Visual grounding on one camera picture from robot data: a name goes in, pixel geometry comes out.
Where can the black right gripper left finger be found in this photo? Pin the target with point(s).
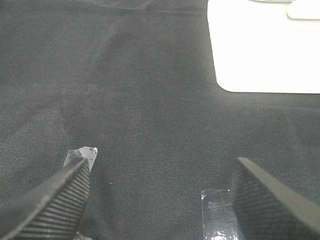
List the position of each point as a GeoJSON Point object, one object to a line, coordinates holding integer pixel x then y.
{"type": "Point", "coordinates": [52, 210]}

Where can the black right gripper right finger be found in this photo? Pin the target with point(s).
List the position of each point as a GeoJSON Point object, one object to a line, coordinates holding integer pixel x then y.
{"type": "Point", "coordinates": [267, 209]}

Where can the clear tape strip right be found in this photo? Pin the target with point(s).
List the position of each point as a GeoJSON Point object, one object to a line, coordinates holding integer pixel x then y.
{"type": "Point", "coordinates": [219, 221]}

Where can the clear tape strip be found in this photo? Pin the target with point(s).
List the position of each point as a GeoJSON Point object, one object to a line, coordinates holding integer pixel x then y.
{"type": "Point", "coordinates": [219, 221]}
{"type": "Point", "coordinates": [89, 153]}

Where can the clear tape strip left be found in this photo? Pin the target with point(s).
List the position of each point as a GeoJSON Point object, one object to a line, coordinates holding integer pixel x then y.
{"type": "Point", "coordinates": [89, 153]}

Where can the black table cloth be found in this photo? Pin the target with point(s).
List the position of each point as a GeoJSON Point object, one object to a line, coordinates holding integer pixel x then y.
{"type": "Point", "coordinates": [135, 79]}

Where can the white plastic bin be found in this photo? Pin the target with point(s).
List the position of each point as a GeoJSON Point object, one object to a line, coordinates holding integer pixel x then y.
{"type": "Point", "coordinates": [266, 46]}

